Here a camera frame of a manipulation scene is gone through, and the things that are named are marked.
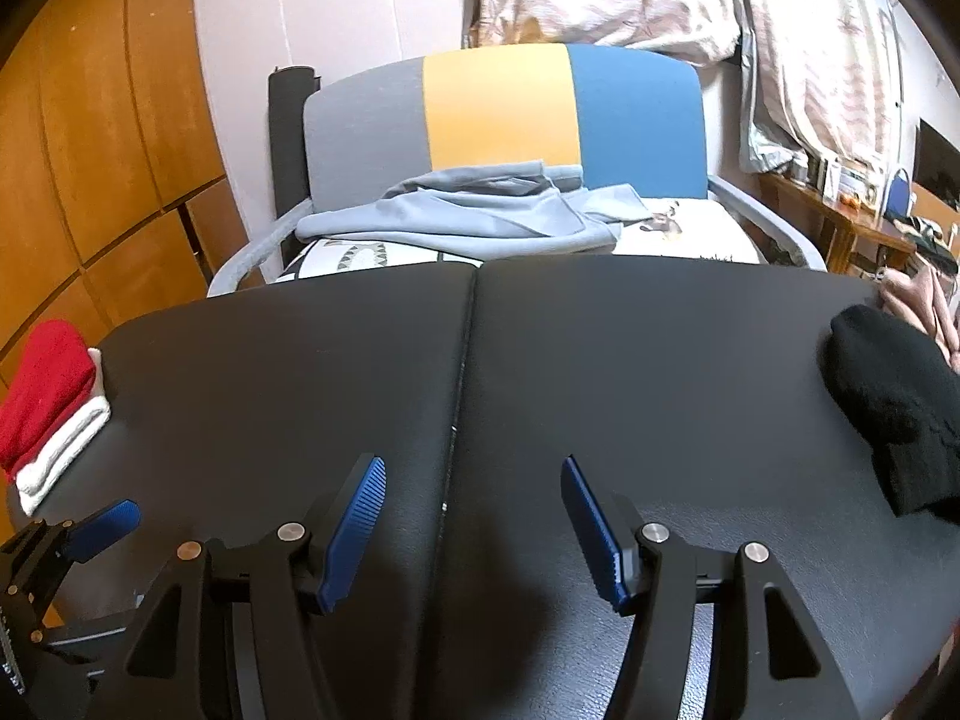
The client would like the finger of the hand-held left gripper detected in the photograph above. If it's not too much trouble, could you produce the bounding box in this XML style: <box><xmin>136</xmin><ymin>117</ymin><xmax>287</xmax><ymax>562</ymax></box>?
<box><xmin>30</xmin><ymin>499</ymin><xmax>142</xmax><ymax>563</ymax></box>

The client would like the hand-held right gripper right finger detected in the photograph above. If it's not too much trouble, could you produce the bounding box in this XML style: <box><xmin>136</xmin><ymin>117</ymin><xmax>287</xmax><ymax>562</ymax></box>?
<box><xmin>561</xmin><ymin>454</ymin><xmax>863</xmax><ymax>720</ymax></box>

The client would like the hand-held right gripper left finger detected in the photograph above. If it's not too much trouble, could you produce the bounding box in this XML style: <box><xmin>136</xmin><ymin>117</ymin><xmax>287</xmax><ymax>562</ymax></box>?
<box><xmin>94</xmin><ymin>454</ymin><xmax>388</xmax><ymax>720</ymax></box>

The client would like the black sweater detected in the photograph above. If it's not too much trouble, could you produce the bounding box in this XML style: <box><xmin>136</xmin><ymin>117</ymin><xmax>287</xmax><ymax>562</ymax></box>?
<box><xmin>821</xmin><ymin>305</ymin><xmax>960</xmax><ymax>526</ymax></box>

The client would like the white folded cloth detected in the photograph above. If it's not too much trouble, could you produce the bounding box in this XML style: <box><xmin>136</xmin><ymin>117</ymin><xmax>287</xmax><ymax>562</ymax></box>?
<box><xmin>13</xmin><ymin>349</ymin><xmax>112</xmax><ymax>517</ymax></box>

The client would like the red folded cloth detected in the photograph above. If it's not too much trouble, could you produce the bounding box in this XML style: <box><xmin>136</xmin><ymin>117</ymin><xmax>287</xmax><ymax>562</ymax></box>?
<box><xmin>0</xmin><ymin>319</ymin><xmax>97</xmax><ymax>475</ymax></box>

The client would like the white printed shirt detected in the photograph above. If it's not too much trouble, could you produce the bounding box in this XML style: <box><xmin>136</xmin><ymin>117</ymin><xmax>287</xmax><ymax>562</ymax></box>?
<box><xmin>274</xmin><ymin>195</ymin><xmax>766</xmax><ymax>287</ymax></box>

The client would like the grey hooded garment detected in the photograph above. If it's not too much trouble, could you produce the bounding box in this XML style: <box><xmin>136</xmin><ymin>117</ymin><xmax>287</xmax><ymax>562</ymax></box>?
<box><xmin>296</xmin><ymin>160</ymin><xmax>650</xmax><ymax>260</ymax></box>

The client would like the wooden side table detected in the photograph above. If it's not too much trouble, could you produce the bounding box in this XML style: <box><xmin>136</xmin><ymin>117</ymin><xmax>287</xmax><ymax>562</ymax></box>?
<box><xmin>757</xmin><ymin>172</ymin><xmax>920</xmax><ymax>275</ymax></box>

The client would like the wooden wardrobe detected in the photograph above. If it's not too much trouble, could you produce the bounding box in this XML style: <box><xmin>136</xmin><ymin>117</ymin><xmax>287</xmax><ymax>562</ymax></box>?
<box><xmin>0</xmin><ymin>0</ymin><xmax>248</xmax><ymax>391</ymax></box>

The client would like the pink blanket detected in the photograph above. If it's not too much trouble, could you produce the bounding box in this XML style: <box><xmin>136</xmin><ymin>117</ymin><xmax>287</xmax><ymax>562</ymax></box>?
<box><xmin>877</xmin><ymin>255</ymin><xmax>960</xmax><ymax>376</ymax></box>

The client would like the small blue chair back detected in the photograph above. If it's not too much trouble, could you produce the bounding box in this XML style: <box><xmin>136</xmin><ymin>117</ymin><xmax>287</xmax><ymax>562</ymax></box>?
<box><xmin>885</xmin><ymin>169</ymin><xmax>912</xmax><ymax>222</ymax></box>

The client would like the black monitor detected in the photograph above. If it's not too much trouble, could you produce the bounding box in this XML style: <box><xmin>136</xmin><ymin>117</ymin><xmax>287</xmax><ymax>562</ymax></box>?
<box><xmin>916</xmin><ymin>118</ymin><xmax>960</xmax><ymax>211</ymax></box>

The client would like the pink patterned hanging sheet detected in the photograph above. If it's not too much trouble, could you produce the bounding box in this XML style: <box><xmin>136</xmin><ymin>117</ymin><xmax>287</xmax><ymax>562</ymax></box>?
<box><xmin>731</xmin><ymin>0</ymin><xmax>912</xmax><ymax>173</ymax></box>

